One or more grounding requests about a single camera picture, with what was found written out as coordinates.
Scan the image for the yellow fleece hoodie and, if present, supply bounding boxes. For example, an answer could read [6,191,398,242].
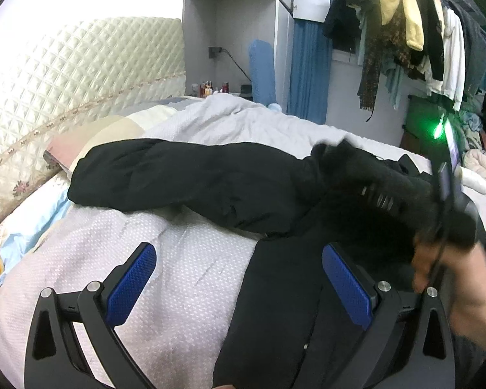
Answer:
[376,0,426,52]

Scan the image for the cream quilted headboard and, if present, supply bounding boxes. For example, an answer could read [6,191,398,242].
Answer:
[0,17,186,224]

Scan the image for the white hanging hoodie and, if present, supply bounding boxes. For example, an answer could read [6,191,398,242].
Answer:
[425,0,465,112]

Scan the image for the person's right hand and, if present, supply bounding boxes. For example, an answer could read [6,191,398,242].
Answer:
[412,236,486,351]

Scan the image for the grey bed blanket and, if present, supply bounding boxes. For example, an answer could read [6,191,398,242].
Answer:
[0,96,430,388]

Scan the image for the black wall socket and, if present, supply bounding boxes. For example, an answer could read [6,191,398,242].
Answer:
[208,47,224,59]

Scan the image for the pastel patchwork pillow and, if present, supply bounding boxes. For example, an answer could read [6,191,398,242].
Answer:
[43,103,178,177]

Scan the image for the pile of clothes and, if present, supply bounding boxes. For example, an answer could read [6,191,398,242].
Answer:
[459,111,486,180]

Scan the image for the black storage rack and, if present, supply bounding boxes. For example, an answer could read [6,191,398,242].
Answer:
[400,95,447,157]

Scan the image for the bottles on nightstand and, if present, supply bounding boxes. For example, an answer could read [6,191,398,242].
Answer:
[191,81,230,99]

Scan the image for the black puffer jacket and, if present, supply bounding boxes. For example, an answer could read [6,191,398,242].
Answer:
[68,139,429,388]

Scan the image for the dark plaid scarf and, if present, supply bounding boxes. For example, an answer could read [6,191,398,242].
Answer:
[357,0,412,121]

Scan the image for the dark denim hanging jacket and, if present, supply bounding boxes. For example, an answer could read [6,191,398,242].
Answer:
[450,3,486,97]

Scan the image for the black hanging jacket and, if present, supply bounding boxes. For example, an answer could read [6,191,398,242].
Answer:
[411,0,444,81]

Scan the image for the grey wardrobe cabinet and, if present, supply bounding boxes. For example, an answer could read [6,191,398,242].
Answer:
[182,0,294,108]

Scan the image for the blue curtain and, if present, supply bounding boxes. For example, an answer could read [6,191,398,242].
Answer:
[287,19,333,125]

